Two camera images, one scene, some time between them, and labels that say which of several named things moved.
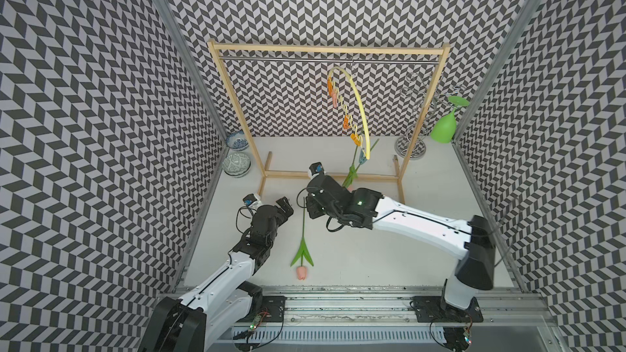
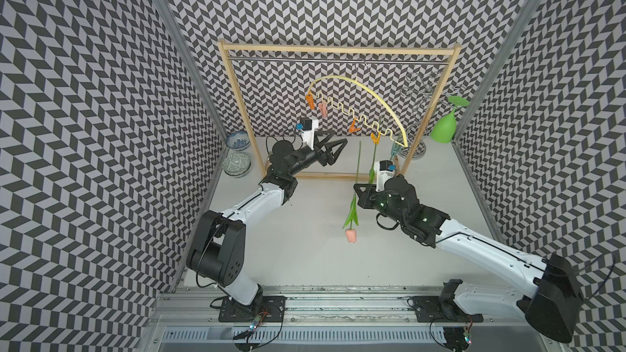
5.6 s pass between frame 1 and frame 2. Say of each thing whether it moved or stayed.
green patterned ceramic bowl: stayed
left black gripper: moved
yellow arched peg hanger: moved
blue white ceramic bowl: stayed
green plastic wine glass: stayed
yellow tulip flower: moved
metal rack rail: stayed
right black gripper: moved
